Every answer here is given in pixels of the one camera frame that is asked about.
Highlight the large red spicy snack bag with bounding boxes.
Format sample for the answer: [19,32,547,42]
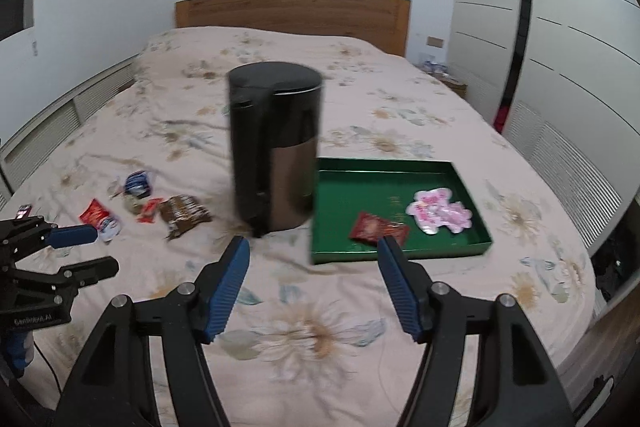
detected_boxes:
[79,198,122,244]

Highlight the small red snack packet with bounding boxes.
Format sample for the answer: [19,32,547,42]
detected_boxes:
[349,212,409,246]

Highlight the pink cartoon snack packet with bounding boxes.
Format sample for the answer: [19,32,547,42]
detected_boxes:
[406,187,473,235]

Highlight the brown gold oatmeal bag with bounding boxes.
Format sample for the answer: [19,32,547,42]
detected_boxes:
[158,195,212,241]

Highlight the blue white snack bag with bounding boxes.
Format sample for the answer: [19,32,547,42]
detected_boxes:
[124,170,152,199]

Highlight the blue gloved left hand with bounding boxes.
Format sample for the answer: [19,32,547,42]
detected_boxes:
[6,332,35,378]

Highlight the small red phone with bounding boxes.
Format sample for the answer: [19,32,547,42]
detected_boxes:
[15,204,32,219]

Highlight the beige green candy packet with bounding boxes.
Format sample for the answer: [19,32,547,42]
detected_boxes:
[122,194,144,216]

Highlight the small red candy wrapper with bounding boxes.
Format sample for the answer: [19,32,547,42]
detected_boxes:
[137,198,163,223]

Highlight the white radiator cover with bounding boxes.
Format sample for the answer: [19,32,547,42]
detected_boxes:
[1,56,134,207]

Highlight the floral beige bedspread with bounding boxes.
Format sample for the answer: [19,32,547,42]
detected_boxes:
[2,27,594,426]

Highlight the green tray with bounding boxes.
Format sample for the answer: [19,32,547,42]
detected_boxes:
[310,157,492,265]

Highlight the black brown electric kettle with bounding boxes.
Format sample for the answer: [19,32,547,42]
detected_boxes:
[227,62,323,237]

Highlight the wooden nightstand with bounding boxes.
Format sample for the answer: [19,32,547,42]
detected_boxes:
[419,60,468,98]

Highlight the wooden headboard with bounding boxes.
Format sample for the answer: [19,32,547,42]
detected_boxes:
[175,0,411,56]

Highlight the white wardrobe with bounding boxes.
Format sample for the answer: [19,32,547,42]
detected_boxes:
[448,0,639,251]

